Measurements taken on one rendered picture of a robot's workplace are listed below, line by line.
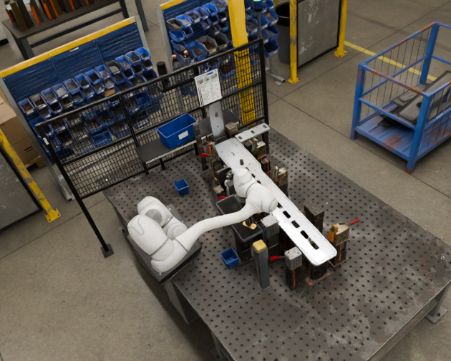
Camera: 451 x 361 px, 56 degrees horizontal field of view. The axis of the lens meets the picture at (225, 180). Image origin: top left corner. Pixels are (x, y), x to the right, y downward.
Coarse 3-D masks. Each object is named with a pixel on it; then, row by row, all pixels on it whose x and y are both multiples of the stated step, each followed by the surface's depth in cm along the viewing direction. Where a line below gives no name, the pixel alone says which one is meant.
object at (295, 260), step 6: (288, 252) 257; (294, 252) 257; (300, 252) 256; (288, 258) 254; (294, 258) 254; (300, 258) 258; (288, 264) 260; (294, 264) 259; (300, 264) 263; (288, 270) 267; (294, 270) 265; (300, 270) 268; (288, 276) 272; (294, 276) 270; (300, 276) 273; (288, 282) 277; (294, 282) 274; (300, 282) 279; (294, 288) 278
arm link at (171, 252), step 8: (168, 240) 218; (160, 248) 213; (168, 248) 215; (176, 248) 217; (152, 256) 215; (160, 256) 214; (168, 256) 215; (176, 256) 216; (152, 264) 216; (160, 264) 214; (168, 264) 215; (160, 272) 217
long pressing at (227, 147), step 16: (224, 144) 346; (240, 144) 343; (224, 160) 331; (256, 160) 327; (256, 176) 315; (272, 192) 302; (288, 208) 289; (288, 224) 280; (304, 224) 278; (304, 240) 269; (320, 240) 268; (320, 256) 259
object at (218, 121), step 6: (216, 102) 330; (210, 108) 330; (216, 108) 333; (210, 114) 334; (222, 114) 339; (210, 120) 338; (216, 120) 341; (222, 120) 344; (216, 126) 344; (222, 126) 347; (216, 132) 348; (222, 132) 351
